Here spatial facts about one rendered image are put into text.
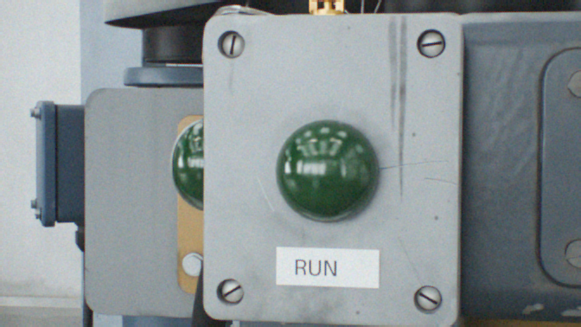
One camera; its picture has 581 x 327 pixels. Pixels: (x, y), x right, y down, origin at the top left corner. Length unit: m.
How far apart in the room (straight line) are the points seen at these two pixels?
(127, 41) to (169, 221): 4.58
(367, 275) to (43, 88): 5.68
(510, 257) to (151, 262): 0.46
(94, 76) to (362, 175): 5.11
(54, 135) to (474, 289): 0.49
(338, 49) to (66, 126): 0.51
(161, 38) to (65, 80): 5.10
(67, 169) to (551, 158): 0.51
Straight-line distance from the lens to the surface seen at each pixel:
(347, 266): 0.32
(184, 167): 0.34
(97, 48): 5.40
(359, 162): 0.31
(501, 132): 0.37
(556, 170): 0.37
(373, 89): 0.32
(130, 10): 0.81
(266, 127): 0.32
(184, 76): 0.81
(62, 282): 6.02
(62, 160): 0.81
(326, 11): 0.40
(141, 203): 0.79
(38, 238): 6.04
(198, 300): 0.40
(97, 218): 0.80
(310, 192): 0.30
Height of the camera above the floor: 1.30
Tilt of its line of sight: 3 degrees down
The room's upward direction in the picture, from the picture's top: straight up
